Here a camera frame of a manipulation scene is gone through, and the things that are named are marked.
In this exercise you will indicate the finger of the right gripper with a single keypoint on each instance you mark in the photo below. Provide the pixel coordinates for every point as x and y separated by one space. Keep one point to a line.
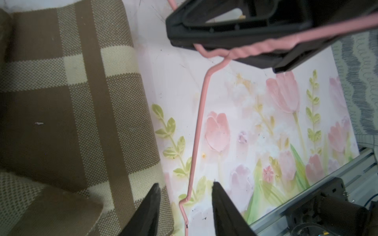
265 32

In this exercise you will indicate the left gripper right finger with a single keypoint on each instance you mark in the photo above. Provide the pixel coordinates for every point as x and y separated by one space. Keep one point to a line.
227 219

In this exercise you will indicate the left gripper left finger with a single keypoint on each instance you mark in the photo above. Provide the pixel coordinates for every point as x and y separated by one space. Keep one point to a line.
144 222

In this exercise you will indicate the brown plaid scarf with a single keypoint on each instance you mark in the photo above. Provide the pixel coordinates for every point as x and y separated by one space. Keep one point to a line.
78 151

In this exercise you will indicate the floral pink table mat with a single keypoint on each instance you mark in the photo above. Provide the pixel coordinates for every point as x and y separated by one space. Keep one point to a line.
265 137

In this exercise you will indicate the aluminium mounting rail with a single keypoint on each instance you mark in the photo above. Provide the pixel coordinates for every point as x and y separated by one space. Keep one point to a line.
341 204

